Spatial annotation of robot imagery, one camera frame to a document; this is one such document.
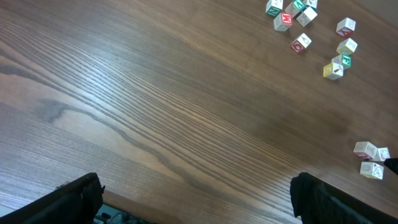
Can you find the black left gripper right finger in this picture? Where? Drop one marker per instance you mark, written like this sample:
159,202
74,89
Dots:
318,202

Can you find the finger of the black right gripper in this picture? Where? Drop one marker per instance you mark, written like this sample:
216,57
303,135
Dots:
392,164

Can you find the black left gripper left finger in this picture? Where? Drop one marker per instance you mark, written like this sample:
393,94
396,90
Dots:
76,202

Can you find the red U letter block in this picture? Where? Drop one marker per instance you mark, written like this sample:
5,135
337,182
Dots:
372,170

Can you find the red A letter block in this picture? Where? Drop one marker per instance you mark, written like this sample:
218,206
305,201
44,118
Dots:
365,150

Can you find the yellow K letter block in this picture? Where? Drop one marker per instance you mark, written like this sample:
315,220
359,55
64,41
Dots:
333,71

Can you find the green F letter block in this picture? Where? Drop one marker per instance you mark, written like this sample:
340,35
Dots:
344,60

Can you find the yellow plain top block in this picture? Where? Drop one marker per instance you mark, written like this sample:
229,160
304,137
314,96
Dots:
347,47

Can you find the red X letter block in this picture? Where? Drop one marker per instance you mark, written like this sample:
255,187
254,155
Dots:
346,27

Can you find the red O letter block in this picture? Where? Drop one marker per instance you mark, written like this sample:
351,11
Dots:
300,43

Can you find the white animal picture block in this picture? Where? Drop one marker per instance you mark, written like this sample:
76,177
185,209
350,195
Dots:
307,16

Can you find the blue letter block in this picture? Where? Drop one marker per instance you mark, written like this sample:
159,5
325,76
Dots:
311,3

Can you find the red M letter block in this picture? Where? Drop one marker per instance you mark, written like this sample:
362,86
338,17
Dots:
283,21

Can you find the green A letter block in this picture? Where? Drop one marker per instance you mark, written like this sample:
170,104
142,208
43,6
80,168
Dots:
295,7

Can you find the green N letter block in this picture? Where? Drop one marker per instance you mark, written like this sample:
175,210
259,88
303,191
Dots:
274,7

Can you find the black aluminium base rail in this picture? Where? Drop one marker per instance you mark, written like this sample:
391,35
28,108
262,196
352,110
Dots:
112,215

